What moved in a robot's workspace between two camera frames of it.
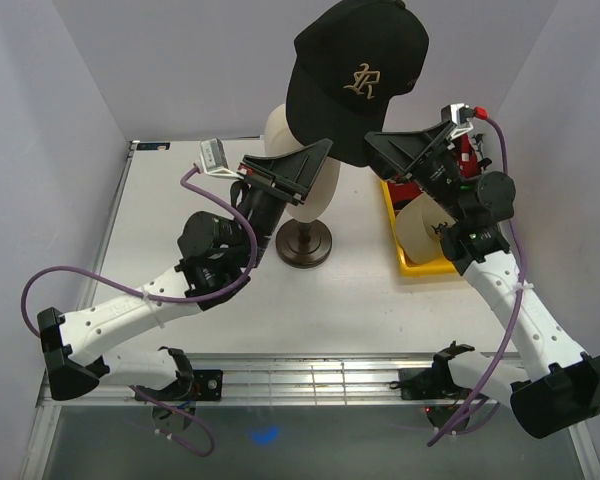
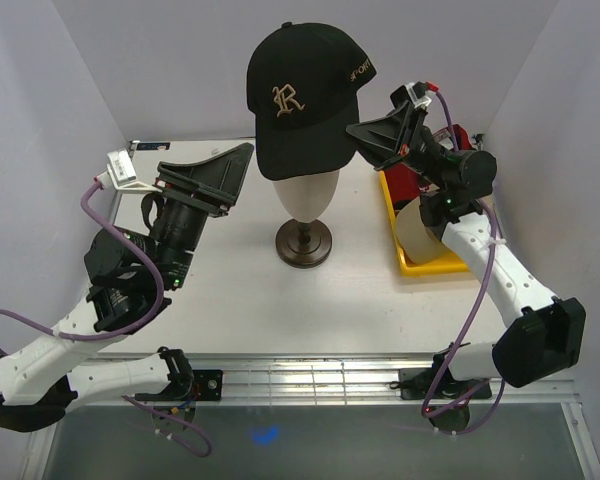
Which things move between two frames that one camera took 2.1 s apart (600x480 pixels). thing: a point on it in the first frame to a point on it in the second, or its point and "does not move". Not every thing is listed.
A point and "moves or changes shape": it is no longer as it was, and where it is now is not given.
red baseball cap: x=403 y=189 does not move
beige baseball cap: x=419 y=225 does not move
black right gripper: x=413 y=152 to x=395 y=134
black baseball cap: x=346 y=63 moves or changes shape
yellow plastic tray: x=438 y=266 does not move
